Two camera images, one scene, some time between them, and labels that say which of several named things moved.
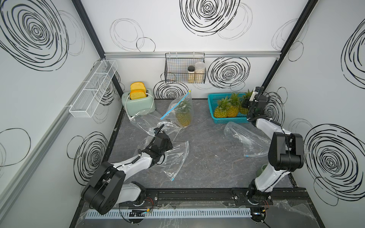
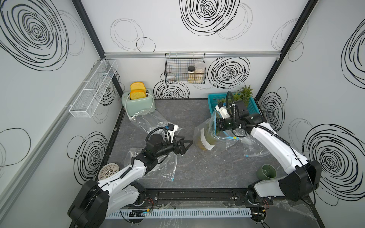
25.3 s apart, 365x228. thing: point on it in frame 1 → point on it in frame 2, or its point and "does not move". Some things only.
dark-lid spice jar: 191,74 does not move
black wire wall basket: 185,68 does not move
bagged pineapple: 183,114 → 205,134
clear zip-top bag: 149,123 does not move
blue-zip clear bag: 182,113 → 206,137
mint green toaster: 141,111 does not move
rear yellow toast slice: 137,85 does not move
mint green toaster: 138,107 does not move
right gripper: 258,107 → 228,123
